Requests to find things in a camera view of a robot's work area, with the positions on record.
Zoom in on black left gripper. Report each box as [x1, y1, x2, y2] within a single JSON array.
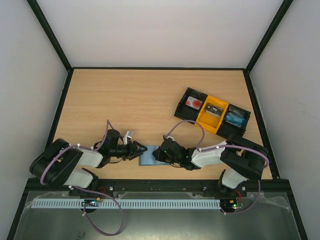
[[110, 140, 148, 161]]

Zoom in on teal leather card holder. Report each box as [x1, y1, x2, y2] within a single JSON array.
[[138, 145, 169, 167]]

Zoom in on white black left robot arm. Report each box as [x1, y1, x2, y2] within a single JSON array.
[[29, 129, 148, 189]]

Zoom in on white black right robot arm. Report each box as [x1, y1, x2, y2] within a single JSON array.
[[152, 134, 270, 196]]

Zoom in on white card red circles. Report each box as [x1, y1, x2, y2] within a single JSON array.
[[185, 96, 203, 110]]

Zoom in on dark card in yellow bin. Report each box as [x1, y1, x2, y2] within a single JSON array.
[[204, 103, 224, 118]]

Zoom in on black bin with blue cards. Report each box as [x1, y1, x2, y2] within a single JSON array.
[[216, 104, 251, 139]]

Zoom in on blue cards stack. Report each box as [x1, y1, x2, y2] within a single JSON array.
[[225, 106, 245, 128]]

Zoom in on black plastic bin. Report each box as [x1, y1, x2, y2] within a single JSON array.
[[174, 87, 208, 121]]

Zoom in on yellow plastic bin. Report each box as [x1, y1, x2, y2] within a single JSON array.
[[196, 95, 229, 134]]

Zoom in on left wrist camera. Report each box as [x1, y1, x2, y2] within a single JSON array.
[[122, 130, 134, 145]]

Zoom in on white slotted cable duct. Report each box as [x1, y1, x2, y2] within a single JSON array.
[[31, 198, 221, 210]]

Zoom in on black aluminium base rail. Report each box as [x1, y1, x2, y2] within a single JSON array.
[[24, 178, 293, 199]]

